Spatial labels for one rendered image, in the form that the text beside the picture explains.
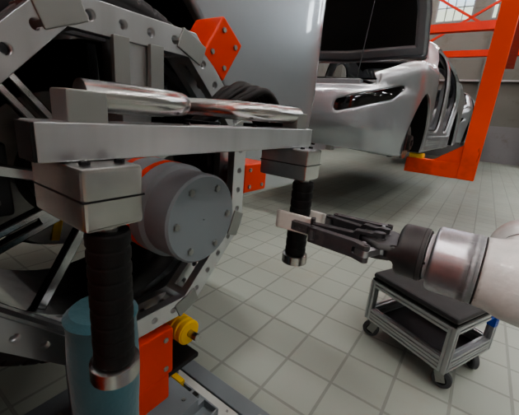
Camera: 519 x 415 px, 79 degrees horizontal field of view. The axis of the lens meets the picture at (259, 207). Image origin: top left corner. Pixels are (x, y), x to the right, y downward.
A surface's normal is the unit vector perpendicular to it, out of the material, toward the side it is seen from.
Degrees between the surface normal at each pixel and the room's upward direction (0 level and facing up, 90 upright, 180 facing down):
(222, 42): 90
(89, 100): 90
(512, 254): 42
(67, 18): 90
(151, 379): 90
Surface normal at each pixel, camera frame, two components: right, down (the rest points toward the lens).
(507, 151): -0.58, 0.18
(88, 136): 0.81, 0.23
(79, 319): 0.08, -0.96
